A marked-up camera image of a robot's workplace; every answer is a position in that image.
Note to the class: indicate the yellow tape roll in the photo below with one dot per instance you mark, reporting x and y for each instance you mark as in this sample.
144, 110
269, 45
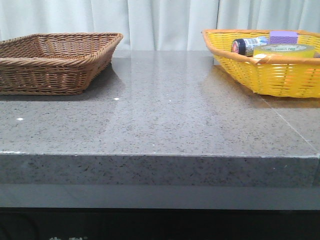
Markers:
287, 50

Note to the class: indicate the white curtain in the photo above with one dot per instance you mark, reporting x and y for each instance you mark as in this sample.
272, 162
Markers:
155, 25

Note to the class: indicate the small dark labelled bottle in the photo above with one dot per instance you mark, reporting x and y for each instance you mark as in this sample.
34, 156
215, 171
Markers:
246, 46

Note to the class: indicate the brown wicker basket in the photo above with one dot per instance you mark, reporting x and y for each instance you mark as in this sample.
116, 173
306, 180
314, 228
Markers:
54, 64

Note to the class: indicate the yellow plastic woven basket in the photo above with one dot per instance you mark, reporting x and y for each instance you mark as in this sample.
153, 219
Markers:
279, 76

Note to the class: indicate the purple sponge block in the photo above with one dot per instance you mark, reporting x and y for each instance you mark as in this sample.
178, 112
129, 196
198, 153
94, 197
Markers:
283, 37

